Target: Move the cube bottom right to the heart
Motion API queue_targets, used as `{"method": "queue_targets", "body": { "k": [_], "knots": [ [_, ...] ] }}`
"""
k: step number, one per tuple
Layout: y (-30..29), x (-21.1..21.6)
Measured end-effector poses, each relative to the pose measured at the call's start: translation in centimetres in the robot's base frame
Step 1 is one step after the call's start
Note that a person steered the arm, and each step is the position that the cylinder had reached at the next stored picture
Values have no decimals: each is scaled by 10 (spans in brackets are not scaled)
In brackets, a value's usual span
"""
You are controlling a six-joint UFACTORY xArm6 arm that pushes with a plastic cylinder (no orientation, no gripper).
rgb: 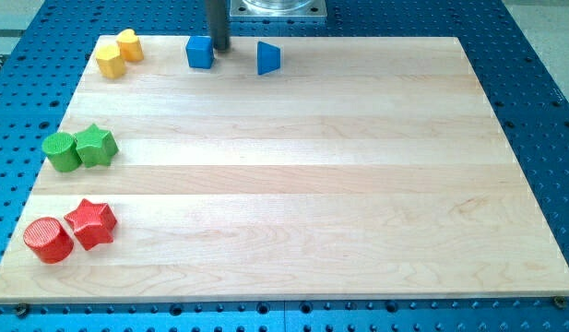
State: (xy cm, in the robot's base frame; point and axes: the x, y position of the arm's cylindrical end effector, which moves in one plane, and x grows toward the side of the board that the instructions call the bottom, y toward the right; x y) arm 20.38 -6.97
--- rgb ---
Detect red wooden cylinder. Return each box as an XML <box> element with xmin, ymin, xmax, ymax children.
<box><xmin>23</xmin><ymin>217</ymin><xmax>74</xmax><ymax>264</ymax></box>

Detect blue wooden cube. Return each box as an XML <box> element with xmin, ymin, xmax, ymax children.
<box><xmin>185</xmin><ymin>36</ymin><xmax>214</xmax><ymax>69</ymax></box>

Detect green wooden star block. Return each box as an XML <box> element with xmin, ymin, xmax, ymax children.
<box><xmin>75</xmin><ymin>124</ymin><xmax>118</xmax><ymax>168</ymax></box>

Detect green wooden cylinder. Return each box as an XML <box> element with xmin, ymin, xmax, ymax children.
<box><xmin>41</xmin><ymin>132</ymin><xmax>82</xmax><ymax>172</ymax></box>

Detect board stop screw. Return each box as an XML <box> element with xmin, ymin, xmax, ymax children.
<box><xmin>552</xmin><ymin>296</ymin><xmax>567</xmax><ymax>310</ymax></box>
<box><xmin>13</xmin><ymin>303</ymin><xmax>30</xmax><ymax>318</ymax></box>

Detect blue wooden trapezoid block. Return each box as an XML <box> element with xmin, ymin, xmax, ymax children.
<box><xmin>256</xmin><ymin>41</ymin><xmax>281</xmax><ymax>76</ymax></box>

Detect yellow wooden heart block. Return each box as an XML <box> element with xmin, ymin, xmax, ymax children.
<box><xmin>116</xmin><ymin>29</ymin><xmax>144</xmax><ymax>62</ymax></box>

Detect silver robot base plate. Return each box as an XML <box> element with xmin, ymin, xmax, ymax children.
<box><xmin>229</xmin><ymin>0</ymin><xmax>327</xmax><ymax>22</ymax></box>

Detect yellow wooden hexagon block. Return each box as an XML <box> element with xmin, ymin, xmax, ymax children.
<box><xmin>95</xmin><ymin>44</ymin><xmax>126</xmax><ymax>79</ymax></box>

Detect left board stop screw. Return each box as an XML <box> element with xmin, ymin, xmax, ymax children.
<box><xmin>13</xmin><ymin>303</ymin><xmax>30</xmax><ymax>318</ymax></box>

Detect light wooden board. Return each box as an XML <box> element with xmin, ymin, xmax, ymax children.
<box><xmin>0</xmin><ymin>36</ymin><xmax>569</xmax><ymax>303</ymax></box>

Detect red wooden star block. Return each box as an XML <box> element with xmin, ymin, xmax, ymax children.
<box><xmin>64</xmin><ymin>199</ymin><xmax>117</xmax><ymax>251</ymax></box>

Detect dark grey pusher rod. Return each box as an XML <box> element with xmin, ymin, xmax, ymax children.
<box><xmin>205</xmin><ymin>0</ymin><xmax>231</xmax><ymax>53</ymax></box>

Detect right board stop screw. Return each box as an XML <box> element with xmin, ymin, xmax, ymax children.
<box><xmin>552</xmin><ymin>296</ymin><xmax>567</xmax><ymax>310</ymax></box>

